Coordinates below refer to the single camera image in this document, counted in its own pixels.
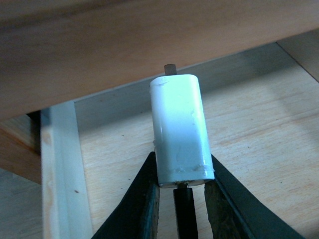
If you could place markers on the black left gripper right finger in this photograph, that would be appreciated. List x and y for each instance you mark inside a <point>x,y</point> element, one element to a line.
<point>235,213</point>

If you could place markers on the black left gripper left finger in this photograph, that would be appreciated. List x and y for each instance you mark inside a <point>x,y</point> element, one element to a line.
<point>137,215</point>

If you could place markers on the white charger block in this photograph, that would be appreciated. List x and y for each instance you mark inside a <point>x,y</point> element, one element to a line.
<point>180,134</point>

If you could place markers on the wooden drawer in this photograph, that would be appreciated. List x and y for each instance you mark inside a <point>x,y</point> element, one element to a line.
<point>262,115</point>

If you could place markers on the wooden nightstand cabinet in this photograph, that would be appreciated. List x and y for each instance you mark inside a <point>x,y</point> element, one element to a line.
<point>52,51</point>

